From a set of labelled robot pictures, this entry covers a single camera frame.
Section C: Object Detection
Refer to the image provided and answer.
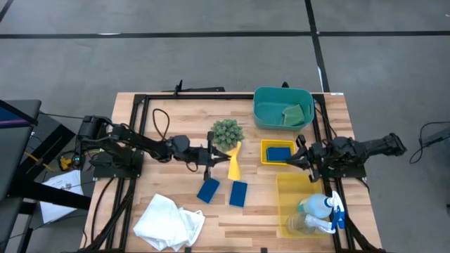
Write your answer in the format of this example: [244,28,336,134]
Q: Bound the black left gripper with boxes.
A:
[184,131,232,182]

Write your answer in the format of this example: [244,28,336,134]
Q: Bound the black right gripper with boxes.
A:
[285,135,344,183]

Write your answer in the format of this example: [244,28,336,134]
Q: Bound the yellow cloth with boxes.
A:
[226,141,243,181]

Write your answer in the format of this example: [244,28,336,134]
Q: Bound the blue sponge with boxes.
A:
[229,180,249,208]
[195,178,221,205]
[266,146,293,163]

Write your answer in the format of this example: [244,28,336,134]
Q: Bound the small yellow slotted basket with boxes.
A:
[260,139,296,166]

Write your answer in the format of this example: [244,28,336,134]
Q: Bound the green cloth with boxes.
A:
[282,103,306,127]

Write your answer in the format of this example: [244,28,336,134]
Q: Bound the teal liquid spray bottle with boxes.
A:
[297,190,347,231]

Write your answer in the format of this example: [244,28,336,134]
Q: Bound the white cylindrical bottle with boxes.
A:
[304,214,337,235]

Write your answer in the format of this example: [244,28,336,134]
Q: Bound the green artificial potted plant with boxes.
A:
[210,118,245,153]

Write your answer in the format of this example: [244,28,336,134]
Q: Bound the translucent yellow bin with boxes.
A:
[276,171,335,239]

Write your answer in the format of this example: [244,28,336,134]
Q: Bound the teal plastic bin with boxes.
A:
[252,86,316,131]

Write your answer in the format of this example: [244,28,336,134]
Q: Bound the white cloth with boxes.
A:
[132,193,207,252]

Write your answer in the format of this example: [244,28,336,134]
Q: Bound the white paper sheets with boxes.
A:
[39,169,85,224]

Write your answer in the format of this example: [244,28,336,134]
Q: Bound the black workstation stand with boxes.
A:
[0,99,93,253]

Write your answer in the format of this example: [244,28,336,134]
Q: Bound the black looped cable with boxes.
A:
[152,108,171,142]

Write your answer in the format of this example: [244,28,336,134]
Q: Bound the black metal rig frame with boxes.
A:
[79,79,387,253]

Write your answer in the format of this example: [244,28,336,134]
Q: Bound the black floor cable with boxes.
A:
[409,121,450,165]

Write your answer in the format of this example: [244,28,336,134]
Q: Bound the yellow cable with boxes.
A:
[23,150,74,173]

